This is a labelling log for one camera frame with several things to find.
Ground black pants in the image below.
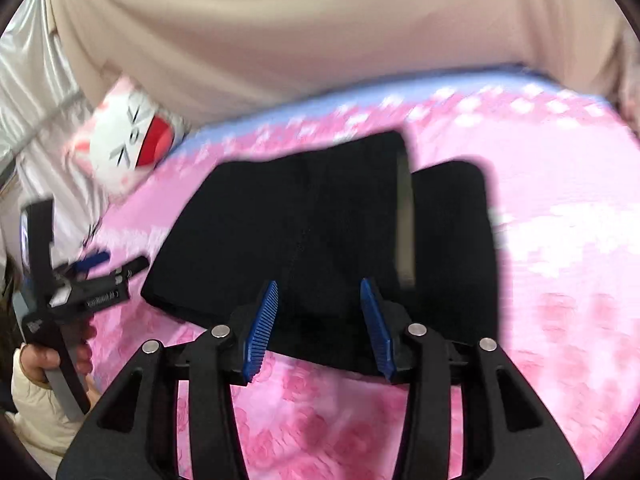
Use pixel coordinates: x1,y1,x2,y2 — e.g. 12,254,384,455
141,130,501,386

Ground pink rose print bedsheet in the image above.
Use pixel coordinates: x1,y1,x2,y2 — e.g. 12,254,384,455
75,72,640,480

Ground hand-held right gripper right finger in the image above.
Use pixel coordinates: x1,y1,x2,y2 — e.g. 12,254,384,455
360,277,586,480

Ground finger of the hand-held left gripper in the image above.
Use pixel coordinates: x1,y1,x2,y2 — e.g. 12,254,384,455
67,251,111,281
114,256,151,281

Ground person's left hand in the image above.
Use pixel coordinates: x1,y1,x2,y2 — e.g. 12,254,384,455
21,324,98,386

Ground beige hanging cloth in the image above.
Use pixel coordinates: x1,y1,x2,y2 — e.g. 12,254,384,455
47,0,640,126

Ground silver satin curtain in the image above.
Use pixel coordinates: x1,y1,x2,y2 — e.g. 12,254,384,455
0,0,116,261

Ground black eyeglasses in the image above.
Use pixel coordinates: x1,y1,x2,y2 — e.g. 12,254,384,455
80,220,103,251

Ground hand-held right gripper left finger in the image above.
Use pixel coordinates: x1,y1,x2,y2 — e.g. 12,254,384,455
56,280,279,480

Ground cat face pillow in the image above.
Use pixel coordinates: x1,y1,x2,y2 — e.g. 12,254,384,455
65,76,193,196

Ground person's left forearm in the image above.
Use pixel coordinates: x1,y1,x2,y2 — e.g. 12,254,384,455
10,350,101,466

